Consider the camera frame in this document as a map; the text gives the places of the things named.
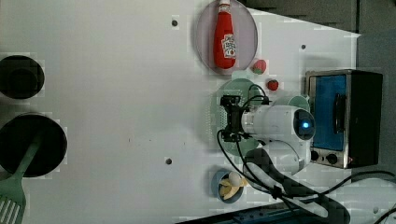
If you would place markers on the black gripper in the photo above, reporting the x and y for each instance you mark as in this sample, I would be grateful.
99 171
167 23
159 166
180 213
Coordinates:
233 131

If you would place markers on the mint green strainer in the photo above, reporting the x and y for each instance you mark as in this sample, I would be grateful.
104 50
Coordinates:
239 85

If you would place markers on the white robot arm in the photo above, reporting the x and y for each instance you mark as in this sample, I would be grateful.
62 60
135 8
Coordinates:
284 132

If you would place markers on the blue small bowl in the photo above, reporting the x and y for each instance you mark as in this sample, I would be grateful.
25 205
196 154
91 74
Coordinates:
214 185

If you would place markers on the peeled banana toy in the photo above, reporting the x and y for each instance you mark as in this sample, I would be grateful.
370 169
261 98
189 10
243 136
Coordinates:
230 185

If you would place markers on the red strawberry toy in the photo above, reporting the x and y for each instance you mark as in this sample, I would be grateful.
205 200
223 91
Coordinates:
272 85

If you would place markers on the pink strawberry toy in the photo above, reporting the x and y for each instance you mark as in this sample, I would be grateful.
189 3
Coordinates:
259 67

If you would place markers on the mint green cup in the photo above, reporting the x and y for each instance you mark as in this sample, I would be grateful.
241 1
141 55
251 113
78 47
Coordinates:
298 101

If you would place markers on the red ketchup bottle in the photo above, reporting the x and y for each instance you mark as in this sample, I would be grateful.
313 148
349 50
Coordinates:
224 47

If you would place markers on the grey round plate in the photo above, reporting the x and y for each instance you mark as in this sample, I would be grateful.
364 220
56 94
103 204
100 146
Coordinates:
245 35

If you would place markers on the silver black toaster oven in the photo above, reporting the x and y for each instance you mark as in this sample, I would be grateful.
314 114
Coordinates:
346 105

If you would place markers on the black round pot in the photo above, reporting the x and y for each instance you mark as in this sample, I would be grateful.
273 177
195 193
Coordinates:
20 77

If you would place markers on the mint green spatula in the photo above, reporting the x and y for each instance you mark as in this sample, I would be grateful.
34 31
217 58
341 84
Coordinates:
12 196

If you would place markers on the blue metal frame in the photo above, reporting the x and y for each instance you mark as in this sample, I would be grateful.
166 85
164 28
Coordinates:
277 213

